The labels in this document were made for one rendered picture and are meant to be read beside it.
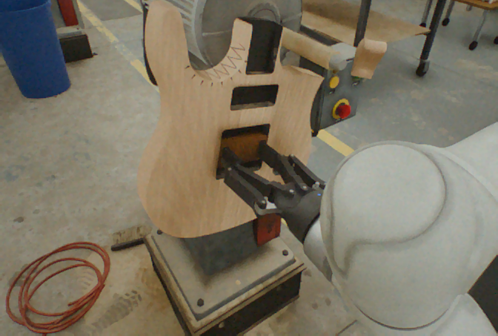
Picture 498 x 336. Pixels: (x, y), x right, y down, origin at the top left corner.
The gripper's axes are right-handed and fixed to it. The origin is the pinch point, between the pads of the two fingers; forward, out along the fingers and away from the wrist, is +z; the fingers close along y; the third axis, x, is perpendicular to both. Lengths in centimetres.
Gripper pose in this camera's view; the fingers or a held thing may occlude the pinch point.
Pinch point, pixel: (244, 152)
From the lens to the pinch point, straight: 61.8
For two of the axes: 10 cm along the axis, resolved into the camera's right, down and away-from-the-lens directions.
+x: 1.8, -8.5, -4.9
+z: -5.5, -5.0, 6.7
